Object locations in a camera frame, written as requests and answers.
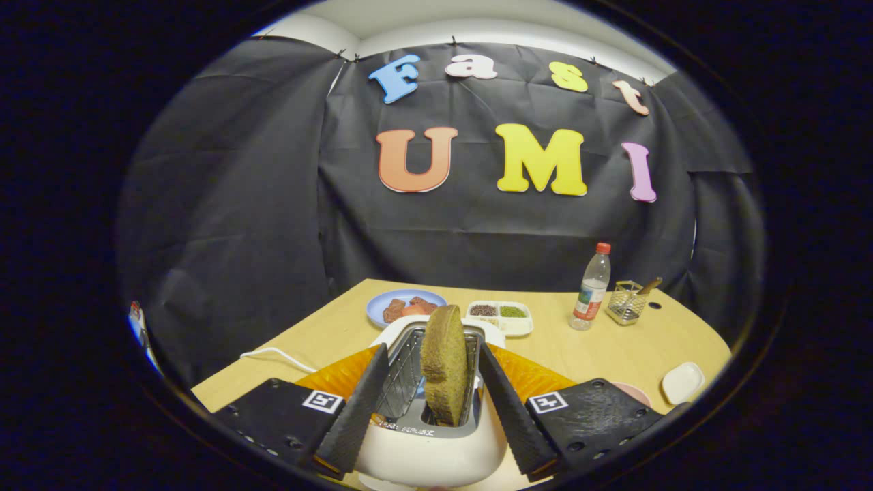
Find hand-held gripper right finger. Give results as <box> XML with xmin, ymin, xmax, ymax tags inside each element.
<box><xmin>478</xmin><ymin>342</ymin><xmax>666</xmax><ymax>478</ymax></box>

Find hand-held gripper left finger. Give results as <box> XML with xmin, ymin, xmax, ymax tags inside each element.
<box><xmin>211</xmin><ymin>342</ymin><xmax>391</xmax><ymax>478</ymax></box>

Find brown bread slice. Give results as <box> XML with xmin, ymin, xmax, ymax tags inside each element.
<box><xmin>421</xmin><ymin>305</ymin><xmax>469</xmax><ymax>427</ymax></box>

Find white divided condiment tray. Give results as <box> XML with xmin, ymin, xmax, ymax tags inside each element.
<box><xmin>466</xmin><ymin>301</ymin><xmax>534</xmax><ymax>338</ymax></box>

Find white toaster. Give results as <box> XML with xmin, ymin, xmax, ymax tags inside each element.
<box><xmin>355</xmin><ymin>315</ymin><xmax>509</xmax><ymax>488</ymax></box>

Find blue plate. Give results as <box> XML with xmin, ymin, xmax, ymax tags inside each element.
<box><xmin>366</xmin><ymin>289</ymin><xmax>447</xmax><ymax>329</ymax></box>

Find red meat slices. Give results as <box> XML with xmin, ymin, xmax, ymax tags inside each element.
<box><xmin>383</xmin><ymin>297</ymin><xmax>439</xmax><ymax>323</ymax></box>

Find pink plate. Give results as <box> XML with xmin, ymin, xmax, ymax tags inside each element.
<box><xmin>612</xmin><ymin>381</ymin><xmax>653</xmax><ymax>409</ymax></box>

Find clear plastic water bottle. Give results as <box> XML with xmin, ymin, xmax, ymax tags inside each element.
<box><xmin>569</xmin><ymin>243</ymin><xmax>612</xmax><ymax>331</ymax></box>

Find white square plate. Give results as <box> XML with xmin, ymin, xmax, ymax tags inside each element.
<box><xmin>662</xmin><ymin>361</ymin><xmax>705</xmax><ymax>405</ymax></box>

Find red white blue object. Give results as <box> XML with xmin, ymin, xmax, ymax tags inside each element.
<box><xmin>128</xmin><ymin>300</ymin><xmax>163</xmax><ymax>374</ymax></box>

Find black backdrop cloth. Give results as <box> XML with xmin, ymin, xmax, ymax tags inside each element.
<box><xmin>116</xmin><ymin>35</ymin><xmax>768</xmax><ymax>389</ymax></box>

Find white toaster power cable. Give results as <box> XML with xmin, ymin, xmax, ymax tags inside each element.
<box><xmin>240</xmin><ymin>346</ymin><xmax>319</xmax><ymax>374</ymax></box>

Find metal wire utensil holder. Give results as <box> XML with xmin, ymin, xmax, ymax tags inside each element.
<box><xmin>606</xmin><ymin>280</ymin><xmax>647</xmax><ymax>326</ymax></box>

